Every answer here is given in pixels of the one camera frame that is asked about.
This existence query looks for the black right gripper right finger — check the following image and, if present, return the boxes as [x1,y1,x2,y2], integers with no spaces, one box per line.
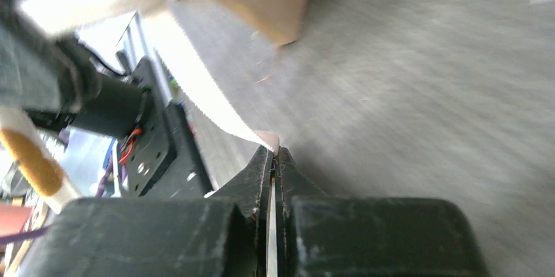
[274,147,328,277]

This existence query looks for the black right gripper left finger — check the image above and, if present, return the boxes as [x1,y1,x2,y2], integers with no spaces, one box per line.
[204,146,274,276]

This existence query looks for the white cushion tie strings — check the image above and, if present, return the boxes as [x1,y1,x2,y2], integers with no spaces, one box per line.
[143,10,281,155]

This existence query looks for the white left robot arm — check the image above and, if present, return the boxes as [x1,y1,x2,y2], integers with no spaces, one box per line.
[1,0,155,139]

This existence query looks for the tape roll with blue core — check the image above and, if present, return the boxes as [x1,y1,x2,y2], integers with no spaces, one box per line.
[1,106,83,213]

